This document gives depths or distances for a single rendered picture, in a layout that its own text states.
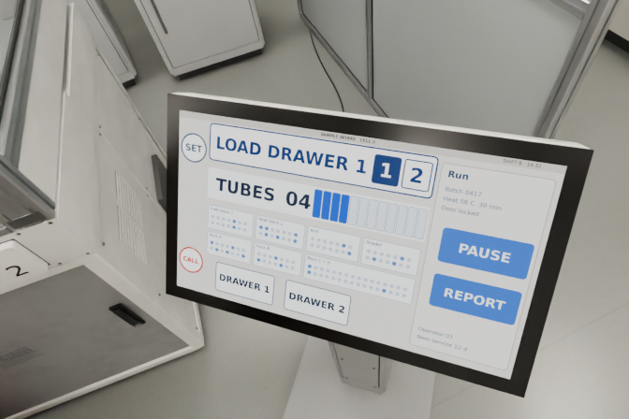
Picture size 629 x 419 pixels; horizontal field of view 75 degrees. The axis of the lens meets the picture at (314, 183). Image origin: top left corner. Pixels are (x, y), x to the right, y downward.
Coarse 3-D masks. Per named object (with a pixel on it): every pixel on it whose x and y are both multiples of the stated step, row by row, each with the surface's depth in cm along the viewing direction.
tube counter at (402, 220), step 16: (288, 192) 54; (304, 192) 53; (320, 192) 52; (336, 192) 52; (288, 208) 54; (304, 208) 53; (320, 208) 53; (336, 208) 52; (352, 208) 51; (368, 208) 51; (384, 208) 50; (400, 208) 50; (416, 208) 49; (352, 224) 52; (368, 224) 51; (384, 224) 51; (400, 224) 50; (416, 224) 49
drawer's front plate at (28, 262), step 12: (12, 240) 79; (0, 252) 78; (12, 252) 79; (24, 252) 81; (0, 264) 80; (12, 264) 81; (24, 264) 82; (36, 264) 83; (0, 276) 82; (12, 276) 84; (24, 276) 85; (0, 288) 85
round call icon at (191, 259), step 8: (184, 248) 61; (192, 248) 61; (184, 256) 61; (192, 256) 61; (200, 256) 60; (184, 264) 62; (192, 264) 61; (200, 264) 61; (192, 272) 62; (200, 272) 61
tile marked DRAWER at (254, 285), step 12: (216, 264) 60; (228, 264) 59; (216, 276) 60; (228, 276) 60; (240, 276) 59; (252, 276) 58; (264, 276) 58; (216, 288) 61; (228, 288) 60; (240, 288) 59; (252, 288) 59; (264, 288) 58; (264, 300) 59
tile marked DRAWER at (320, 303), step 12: (288, 288) 57; (300, 288) 56; (312, 288) 56; (324, 288) 55; (288, 300) 57; (300, 300) 57; (312, 300) 56; (324, 300) 56; (336, 300) 55; (348, 300) 54; (300, 312) 57; (312, 312) 57; (324, 312) 56; (336, 312) 55; (348, 312) 55
